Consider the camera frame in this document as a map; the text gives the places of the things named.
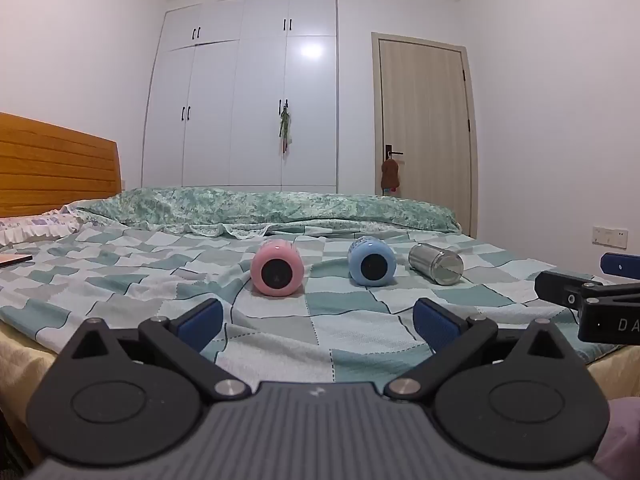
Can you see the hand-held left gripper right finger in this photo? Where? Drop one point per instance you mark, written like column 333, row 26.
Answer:
column 436, row 325

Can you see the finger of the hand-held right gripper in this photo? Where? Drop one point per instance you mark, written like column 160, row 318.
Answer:
column 622, row 265
column 560, row 287

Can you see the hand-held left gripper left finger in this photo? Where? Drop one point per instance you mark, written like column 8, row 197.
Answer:
column 201, row 324

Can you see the stainless steel cup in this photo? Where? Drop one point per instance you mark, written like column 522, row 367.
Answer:
column 436, row 262

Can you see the blue cup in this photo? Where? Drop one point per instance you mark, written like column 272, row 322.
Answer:
column 372, row 262

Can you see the pink cup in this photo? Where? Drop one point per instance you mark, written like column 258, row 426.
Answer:
column 276, row 267

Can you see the green checkered blanket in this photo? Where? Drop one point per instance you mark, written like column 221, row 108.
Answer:
column 150, row 270

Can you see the person's pink clothing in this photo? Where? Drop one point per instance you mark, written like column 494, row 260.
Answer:
column 622, row 435

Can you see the green floral quilt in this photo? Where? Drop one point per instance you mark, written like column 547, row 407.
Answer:
column 260, row 207

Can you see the brown hanging toy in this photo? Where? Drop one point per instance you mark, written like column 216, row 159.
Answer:
column 390, row 172

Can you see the purple floral pillow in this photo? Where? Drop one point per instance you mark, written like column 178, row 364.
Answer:
column 35, row 226

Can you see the green hanging ornament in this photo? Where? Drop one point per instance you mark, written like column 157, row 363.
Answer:
column 284, row 130

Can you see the beige door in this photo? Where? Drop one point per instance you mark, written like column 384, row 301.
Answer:
column 425, row 110

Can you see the wooden headboard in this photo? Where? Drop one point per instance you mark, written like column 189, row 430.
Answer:
column 55, row 165

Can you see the white wardrobe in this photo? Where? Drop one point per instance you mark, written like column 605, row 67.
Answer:
column 235, row 110

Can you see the white wall socket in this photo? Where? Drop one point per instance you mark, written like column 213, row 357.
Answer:
column 610, row 237

